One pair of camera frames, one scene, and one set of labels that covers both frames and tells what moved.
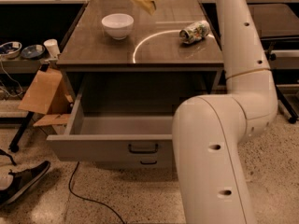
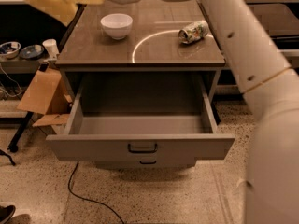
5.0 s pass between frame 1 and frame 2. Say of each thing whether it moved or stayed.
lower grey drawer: stayed
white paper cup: stayed
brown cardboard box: stayed
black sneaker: moved
